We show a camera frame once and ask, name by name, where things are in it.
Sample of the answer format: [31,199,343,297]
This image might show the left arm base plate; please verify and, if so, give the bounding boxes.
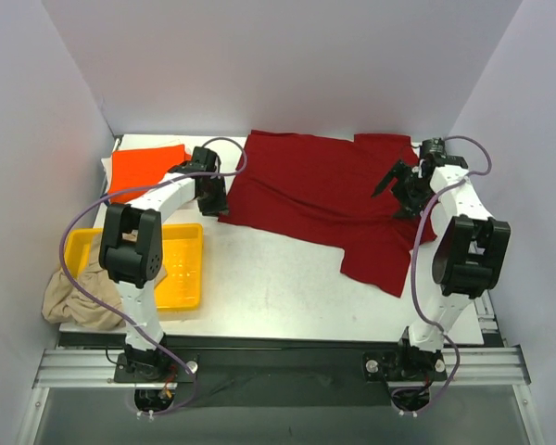
[113,353,195,384]

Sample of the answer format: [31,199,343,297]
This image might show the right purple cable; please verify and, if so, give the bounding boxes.
[391,134,494,413]

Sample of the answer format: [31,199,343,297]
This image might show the folded orange t shirt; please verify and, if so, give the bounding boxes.
[101,144,192,195]

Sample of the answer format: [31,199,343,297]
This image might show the yellow plastic tray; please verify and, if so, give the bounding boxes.
[64,223,203,312]

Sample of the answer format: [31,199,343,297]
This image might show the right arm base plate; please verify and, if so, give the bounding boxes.
[362,349,447,383]

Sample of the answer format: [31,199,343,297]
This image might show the crumpled beige t shirt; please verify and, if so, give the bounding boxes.
[42,234,125,331]

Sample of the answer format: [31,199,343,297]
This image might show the aluminium frame rail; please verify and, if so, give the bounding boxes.
[33,348,531,388]

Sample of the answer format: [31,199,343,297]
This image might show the dark red t shirt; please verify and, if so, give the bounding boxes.
[219,130,419,298]

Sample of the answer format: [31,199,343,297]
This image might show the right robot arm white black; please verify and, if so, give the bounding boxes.
[373,138,512,378]

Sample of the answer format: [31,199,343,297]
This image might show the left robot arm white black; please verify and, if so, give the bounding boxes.
[99,146,228,382]

